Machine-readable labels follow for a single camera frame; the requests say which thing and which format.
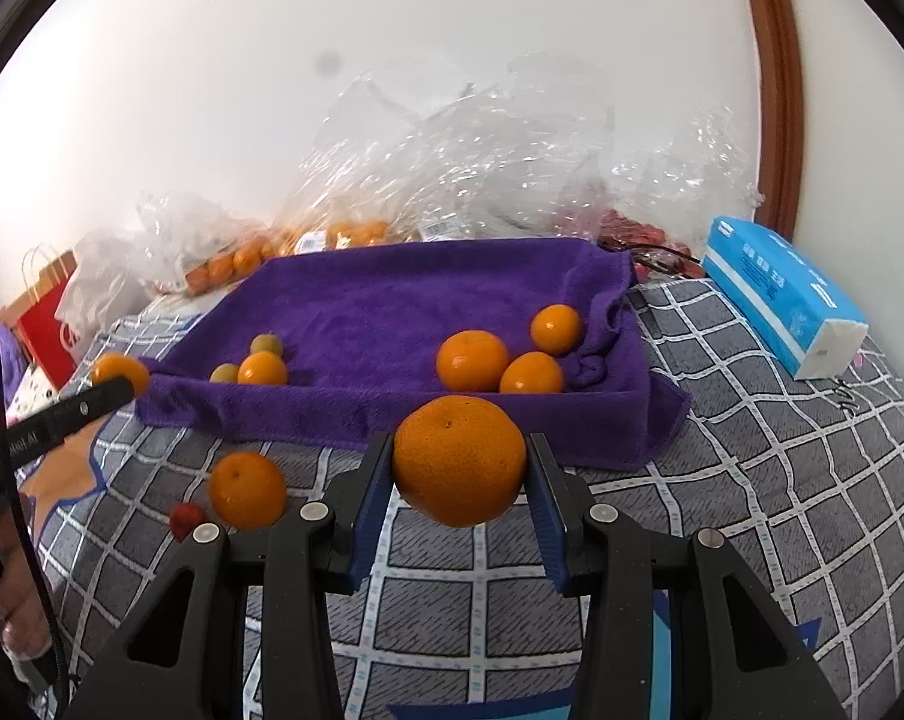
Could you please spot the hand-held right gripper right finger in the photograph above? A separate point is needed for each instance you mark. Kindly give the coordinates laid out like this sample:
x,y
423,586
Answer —
x,y
546,521

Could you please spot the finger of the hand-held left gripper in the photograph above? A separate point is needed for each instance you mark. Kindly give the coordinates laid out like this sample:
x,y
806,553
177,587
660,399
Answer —
x,y
84,405

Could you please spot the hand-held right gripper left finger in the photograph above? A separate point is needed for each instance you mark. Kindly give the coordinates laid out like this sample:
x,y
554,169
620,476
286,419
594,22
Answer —
x,y
369,514

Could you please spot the small orange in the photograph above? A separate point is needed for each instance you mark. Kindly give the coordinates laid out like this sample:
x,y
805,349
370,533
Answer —
x,y
262,371
118,371

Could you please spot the large orange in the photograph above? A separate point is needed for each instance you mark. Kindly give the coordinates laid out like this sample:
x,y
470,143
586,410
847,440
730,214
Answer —
x,y
459,461
473,360

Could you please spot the kumquat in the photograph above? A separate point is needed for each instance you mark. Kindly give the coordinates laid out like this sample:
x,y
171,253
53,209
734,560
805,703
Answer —
x,y
225,373
267,343

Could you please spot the pile of red fruits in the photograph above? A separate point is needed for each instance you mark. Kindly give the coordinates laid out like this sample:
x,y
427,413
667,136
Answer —
x,y
639,232

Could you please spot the clear bag of red fruits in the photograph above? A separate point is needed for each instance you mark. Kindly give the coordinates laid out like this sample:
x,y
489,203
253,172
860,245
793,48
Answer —
x,y
692,172

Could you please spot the person's left hand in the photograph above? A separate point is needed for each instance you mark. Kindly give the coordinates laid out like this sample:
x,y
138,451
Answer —
x,y
17,585

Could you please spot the red paper bag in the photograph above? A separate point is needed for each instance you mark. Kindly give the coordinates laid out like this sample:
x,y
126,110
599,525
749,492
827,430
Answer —
x,y
43,337

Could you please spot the purple fabric item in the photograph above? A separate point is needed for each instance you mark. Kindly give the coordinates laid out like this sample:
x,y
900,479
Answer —
x,y
9,360

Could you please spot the white plastic bag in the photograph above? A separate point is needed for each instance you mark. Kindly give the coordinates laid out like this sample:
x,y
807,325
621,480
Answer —
x,y
92,285

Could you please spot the small red fruit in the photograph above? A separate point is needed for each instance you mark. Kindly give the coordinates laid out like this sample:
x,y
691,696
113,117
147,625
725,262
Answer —
x,y
187,519

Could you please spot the pile of bagged mandarins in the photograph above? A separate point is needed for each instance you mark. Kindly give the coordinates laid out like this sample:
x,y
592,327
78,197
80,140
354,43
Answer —
x,y
227,266

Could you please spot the grey checked bedsheet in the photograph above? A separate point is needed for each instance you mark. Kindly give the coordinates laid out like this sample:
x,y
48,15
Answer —
x,y
722,427

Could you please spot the clear bag of mandarins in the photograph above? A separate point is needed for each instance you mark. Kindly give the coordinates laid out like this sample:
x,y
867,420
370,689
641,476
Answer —
x,y
182,225

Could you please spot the purple towel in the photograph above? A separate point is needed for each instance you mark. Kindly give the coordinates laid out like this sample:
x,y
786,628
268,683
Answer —
x,y
392,300

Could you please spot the blue tissue pack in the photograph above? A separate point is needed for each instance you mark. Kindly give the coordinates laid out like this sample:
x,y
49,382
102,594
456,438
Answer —
x,y
782,292

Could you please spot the clear bag of kumquats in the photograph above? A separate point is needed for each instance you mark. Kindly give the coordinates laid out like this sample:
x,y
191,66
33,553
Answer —
x,y
347,165

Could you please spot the large clear plastic bag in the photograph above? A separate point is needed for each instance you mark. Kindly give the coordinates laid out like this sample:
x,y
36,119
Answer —
x,y
512,157

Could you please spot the brown wooden door frame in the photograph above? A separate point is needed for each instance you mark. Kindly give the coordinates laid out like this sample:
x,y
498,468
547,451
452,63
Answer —
x,y
778,75

